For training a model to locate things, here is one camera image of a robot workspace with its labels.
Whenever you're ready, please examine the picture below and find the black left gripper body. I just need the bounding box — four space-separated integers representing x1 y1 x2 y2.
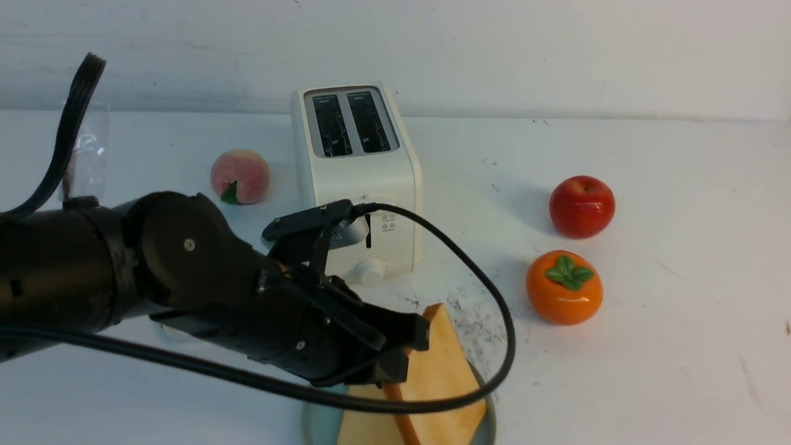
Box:
151 269 387 387

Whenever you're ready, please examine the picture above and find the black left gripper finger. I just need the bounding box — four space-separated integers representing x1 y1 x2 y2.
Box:
358 302 429 353
321 349 409 387

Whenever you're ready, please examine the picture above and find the toast slice slot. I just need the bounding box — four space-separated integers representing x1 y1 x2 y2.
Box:
383 303 487 444
337 410 404 445

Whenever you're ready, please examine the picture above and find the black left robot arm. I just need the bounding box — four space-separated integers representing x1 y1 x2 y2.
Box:
2 192 429 387

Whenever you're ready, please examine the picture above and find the white toaster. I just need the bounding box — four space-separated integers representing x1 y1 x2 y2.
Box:
291 83 424 284

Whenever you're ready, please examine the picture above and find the light green plate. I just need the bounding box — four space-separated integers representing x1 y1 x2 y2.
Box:
300 385 497 444

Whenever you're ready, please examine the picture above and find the orange persimmon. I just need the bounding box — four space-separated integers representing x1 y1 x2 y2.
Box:
525 250 604 326

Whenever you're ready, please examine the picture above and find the pink peach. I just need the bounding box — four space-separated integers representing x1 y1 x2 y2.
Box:
209 149 271 205

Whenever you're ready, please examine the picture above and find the red apple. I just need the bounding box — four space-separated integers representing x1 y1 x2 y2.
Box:
549 176 616 239

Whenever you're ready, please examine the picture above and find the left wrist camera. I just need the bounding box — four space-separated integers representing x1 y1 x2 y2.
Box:
261 199 370 273

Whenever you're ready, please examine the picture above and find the black left camera cable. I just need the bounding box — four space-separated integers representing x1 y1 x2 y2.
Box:
0 53 516 413

